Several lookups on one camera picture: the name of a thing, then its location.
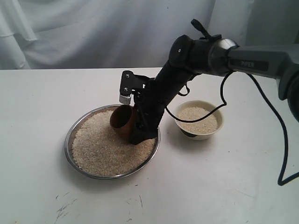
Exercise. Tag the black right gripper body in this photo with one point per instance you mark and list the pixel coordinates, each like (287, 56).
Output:
(151, 101)

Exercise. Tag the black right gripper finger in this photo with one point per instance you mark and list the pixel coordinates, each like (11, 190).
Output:
(141, 133)

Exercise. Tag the brown wooden cup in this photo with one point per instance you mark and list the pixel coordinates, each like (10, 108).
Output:
(122, 121)

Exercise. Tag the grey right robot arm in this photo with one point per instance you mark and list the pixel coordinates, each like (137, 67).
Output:
(214, 56)

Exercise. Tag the rice heap in tray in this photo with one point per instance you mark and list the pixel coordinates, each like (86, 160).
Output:
(98, 150)

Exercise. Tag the round steel rice tray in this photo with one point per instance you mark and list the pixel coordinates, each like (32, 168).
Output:
(71, 137)

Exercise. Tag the cream ceramic bowl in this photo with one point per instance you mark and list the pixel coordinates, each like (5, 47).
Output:
(205, 105)

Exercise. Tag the rice in cream bowl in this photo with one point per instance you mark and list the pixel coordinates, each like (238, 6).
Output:
(205, 126)

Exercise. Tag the white cloth backdrop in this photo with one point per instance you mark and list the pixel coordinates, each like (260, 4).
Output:
(81, 34)

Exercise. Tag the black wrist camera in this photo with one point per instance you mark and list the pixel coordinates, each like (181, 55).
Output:
(130, 82)

